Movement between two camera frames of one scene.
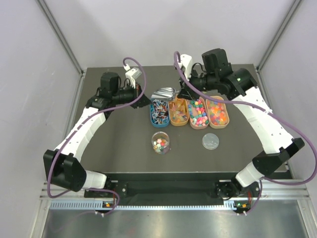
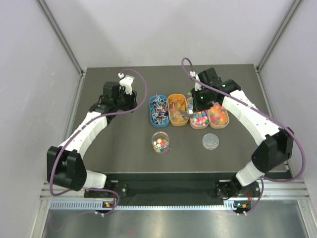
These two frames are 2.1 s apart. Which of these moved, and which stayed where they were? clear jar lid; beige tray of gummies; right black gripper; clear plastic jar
Moved: right black gripper
Stayed: clear jar lid; clear plastic jar; beige tray of gummies
